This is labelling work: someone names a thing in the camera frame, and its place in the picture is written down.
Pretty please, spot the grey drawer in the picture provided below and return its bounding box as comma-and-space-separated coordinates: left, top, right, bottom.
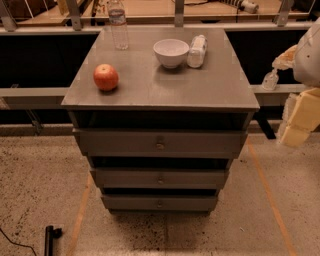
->
91, 168, 228, 189
102, 195, 217, 212
73, 129, 247, 159

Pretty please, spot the bottom grey drawer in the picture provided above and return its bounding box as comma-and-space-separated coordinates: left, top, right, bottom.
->
102, 195, 217, 212

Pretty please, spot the red apple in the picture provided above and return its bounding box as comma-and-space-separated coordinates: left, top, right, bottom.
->
93, 64, 119, 91

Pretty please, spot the black floor cable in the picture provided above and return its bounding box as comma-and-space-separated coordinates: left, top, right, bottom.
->
0, 227, 38, 256

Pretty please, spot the grey drawer cabinet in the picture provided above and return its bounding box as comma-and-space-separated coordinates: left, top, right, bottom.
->
62, 27, 259, 199

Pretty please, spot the middle grey drawer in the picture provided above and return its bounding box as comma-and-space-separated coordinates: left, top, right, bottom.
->
91, 168, 228, 189

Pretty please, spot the top grey drawer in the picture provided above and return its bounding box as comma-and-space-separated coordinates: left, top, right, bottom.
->
73, 129, 247, 159

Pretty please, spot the clear plastic water bottle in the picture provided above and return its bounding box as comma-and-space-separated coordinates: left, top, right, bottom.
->
107, 0, 129, 50

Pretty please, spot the clear soap dispenser bottle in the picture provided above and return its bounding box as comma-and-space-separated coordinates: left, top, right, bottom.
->
262, 69, 279, 91

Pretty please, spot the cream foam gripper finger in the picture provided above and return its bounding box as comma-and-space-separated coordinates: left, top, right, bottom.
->
279, 88, 320, 147

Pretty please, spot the white tool on back table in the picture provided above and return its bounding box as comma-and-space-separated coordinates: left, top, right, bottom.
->
218, 0, 259, 14

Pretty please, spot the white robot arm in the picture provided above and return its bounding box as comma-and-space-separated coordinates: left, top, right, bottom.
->
272, 18, 320, 147

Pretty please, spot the white ceramic bowl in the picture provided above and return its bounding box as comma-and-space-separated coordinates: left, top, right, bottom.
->
153, 39, 189, 69

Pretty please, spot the black floor stand post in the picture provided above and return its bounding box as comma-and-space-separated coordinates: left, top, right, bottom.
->
44, 225, 63, 256

